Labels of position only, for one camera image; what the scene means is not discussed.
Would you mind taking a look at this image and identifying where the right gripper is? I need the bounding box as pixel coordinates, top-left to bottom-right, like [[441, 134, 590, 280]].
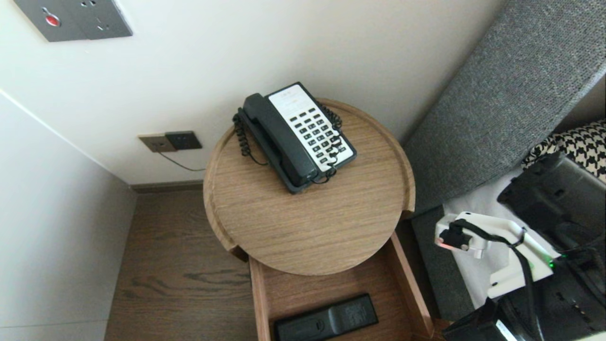
[[442, 270, 606, 341]]

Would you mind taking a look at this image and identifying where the houndstooth pillow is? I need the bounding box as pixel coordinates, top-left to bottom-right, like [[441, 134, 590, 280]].
[[522, 120, 606, 184]]

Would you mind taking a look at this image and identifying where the grey upholstered headboard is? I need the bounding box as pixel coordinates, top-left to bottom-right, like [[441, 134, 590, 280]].
[[401, 0, 606, 219]]

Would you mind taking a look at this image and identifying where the black remote control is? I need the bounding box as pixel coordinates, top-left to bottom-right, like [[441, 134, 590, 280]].
[[274, 293, 379, 341]]

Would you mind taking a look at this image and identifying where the wooden drawer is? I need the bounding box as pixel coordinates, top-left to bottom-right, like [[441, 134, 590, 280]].
[[248, 231, 435, 341]]

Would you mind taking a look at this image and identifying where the round wooden side table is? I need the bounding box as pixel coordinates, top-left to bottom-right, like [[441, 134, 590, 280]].
[[203, 98, 416, 277]]

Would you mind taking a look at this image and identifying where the black and white telephone base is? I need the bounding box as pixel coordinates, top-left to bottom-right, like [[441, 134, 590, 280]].
[[237, 82, 358, 195]]

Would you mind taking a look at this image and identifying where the black telephone handset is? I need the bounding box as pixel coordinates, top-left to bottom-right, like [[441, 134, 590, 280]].
[[242, 93, 320, 188]]

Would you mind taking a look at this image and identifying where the dark wooden baseboard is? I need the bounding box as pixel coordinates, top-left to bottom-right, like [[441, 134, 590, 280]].
[[130, 179, 205, 194]]

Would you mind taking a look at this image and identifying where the black cable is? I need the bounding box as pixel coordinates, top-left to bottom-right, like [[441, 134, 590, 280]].
[[447, 220, 546, 341]]

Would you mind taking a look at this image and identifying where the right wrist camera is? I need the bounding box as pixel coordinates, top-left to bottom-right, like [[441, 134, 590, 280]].
[[434, 211, 561, 300]]

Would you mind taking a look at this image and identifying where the grey bed frame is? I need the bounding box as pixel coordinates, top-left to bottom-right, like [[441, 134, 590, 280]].
[[410, 205, 475, 323]]

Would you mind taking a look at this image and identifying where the thin grey wall cable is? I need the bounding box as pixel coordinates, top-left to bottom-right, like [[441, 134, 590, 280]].
[[158, 151, 207, 172]]

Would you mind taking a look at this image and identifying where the dark wall socket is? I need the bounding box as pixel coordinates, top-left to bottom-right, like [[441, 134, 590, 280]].
[[164, 131, 203, 152]]

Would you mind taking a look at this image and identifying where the brass wall plate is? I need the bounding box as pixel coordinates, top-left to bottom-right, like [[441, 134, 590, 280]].
[[138, 134, 178, 153]]

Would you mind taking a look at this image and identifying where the grey wall switch panel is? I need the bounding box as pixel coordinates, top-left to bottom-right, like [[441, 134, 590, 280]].
[[13, 0, 134, 43]]

